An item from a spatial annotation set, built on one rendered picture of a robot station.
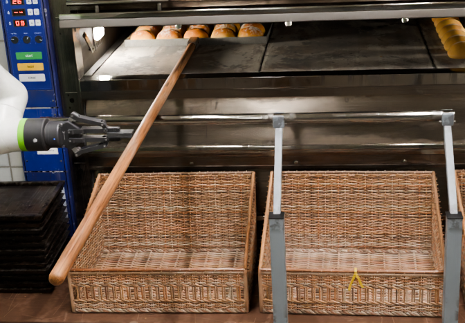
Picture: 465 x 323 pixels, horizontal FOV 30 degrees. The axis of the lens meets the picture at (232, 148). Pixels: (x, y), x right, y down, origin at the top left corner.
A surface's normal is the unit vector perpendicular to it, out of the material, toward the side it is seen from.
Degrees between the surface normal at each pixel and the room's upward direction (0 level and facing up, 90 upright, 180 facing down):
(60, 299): 0
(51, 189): 0
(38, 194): 0
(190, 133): 70
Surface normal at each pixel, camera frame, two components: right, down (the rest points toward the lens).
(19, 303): -0.05, -0.93
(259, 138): -0.12, 0.02
